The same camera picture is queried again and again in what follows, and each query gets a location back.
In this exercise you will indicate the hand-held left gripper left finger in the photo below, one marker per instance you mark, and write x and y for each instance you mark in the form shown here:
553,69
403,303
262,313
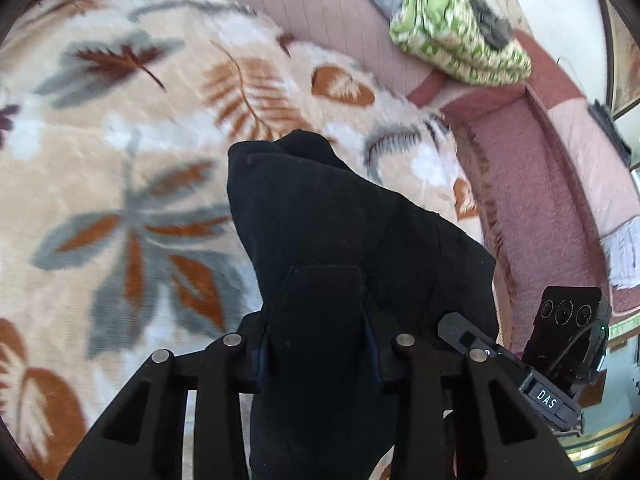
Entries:
250,360

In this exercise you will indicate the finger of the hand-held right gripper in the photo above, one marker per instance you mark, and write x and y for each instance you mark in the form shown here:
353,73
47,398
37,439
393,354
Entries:
465,332

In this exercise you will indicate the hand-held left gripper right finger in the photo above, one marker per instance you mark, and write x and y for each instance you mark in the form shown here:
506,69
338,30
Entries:
385,365

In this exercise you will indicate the black pants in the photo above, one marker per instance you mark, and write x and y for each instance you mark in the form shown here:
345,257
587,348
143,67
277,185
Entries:
325,220

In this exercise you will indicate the light blue cloth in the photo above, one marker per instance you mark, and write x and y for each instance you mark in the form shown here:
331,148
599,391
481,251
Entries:
622,255

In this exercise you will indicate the pink fabric sofa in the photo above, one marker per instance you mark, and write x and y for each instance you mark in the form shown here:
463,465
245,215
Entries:
540,185

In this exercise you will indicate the leaf print fleece blanket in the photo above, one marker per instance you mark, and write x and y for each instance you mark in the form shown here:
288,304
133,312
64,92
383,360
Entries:
100,135

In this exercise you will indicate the green patterned quilt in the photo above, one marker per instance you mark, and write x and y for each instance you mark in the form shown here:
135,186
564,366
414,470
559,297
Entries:
450,35

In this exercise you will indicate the dark grey crumpled cloth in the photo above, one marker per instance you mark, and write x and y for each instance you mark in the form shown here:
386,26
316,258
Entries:
492,27

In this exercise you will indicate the framed wall picture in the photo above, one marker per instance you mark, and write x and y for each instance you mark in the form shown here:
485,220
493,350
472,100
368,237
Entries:
622,60

